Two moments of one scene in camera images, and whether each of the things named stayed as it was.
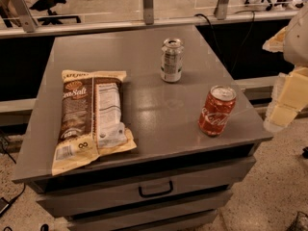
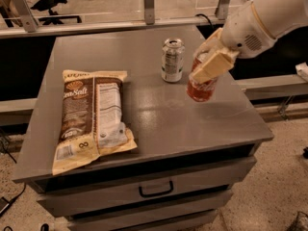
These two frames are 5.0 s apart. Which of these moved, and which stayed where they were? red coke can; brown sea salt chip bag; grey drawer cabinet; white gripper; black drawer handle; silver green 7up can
Moved: white gripper; red coke can
Stayed: silver green 7up can; black drawer handle; grey drawer cabinet; brown sea salt chip bag
